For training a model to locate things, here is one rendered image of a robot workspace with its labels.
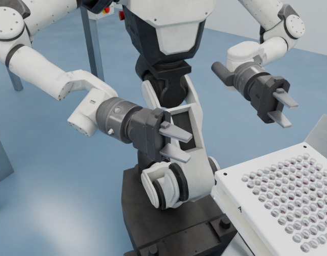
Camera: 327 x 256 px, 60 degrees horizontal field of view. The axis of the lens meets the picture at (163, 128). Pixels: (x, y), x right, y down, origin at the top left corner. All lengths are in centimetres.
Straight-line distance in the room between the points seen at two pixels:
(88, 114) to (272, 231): 43
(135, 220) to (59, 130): 116
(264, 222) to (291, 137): 182
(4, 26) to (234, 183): 58
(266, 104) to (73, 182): 142
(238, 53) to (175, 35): 20
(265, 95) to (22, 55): 56
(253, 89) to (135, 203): 94
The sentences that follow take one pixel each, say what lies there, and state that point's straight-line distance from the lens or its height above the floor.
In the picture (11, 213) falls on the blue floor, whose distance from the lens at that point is 187.
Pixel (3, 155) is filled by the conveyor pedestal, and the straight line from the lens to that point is 200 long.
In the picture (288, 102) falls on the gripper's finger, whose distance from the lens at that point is 68.
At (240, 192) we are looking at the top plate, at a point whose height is 93.
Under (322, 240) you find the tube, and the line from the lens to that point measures 54.
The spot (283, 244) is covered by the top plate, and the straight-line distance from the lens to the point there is 53.
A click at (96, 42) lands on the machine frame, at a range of 194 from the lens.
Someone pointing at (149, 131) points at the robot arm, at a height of 101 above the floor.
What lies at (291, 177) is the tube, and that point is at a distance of 62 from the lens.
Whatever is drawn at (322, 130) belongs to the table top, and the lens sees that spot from 92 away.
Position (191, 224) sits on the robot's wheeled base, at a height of 17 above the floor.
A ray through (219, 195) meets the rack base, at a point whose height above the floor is 88.
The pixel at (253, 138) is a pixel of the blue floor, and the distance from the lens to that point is 221.
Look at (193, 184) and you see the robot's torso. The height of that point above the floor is 61.
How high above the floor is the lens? 135
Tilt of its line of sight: 38 degrees down
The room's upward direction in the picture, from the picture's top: straight up
